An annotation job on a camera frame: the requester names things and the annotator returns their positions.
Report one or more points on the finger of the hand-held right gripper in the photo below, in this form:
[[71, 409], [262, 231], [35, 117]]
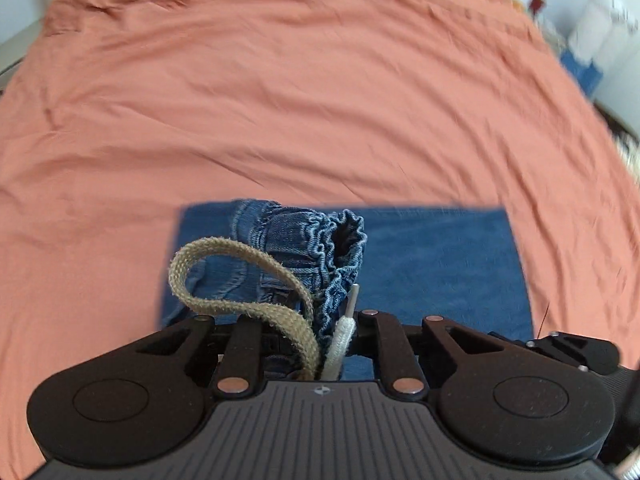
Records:
[[575, 350]]

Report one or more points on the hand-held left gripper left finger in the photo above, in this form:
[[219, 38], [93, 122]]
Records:
[[245, 342]]

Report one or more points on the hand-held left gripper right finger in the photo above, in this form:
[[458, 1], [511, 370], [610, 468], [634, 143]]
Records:
[[392, 345]]

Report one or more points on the blue denim pants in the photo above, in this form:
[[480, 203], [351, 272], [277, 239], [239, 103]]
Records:
[[430, 260]]

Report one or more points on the orange duvet cover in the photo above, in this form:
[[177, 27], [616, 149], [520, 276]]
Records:
[[300, 85]]

